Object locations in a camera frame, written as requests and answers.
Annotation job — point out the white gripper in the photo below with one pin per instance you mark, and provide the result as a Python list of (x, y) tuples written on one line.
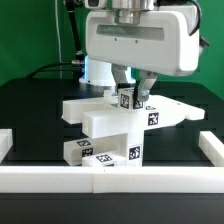
[(165, 41)]

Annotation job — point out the white tagged cube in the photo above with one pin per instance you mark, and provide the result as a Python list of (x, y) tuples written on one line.
[(130, 100)]

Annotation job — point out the white chair back part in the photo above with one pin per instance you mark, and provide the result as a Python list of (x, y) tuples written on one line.
[(103, 116)]

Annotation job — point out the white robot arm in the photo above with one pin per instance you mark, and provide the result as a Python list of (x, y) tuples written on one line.
[(98, 73)]

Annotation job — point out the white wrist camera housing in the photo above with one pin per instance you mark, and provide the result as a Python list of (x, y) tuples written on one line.
[(97, 4)]

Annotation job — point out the white left fence rail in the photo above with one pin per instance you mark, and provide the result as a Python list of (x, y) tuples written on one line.
[(6, 142)]

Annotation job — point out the white front fence rail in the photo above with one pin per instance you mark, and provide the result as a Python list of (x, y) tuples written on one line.
[(46, 179)]

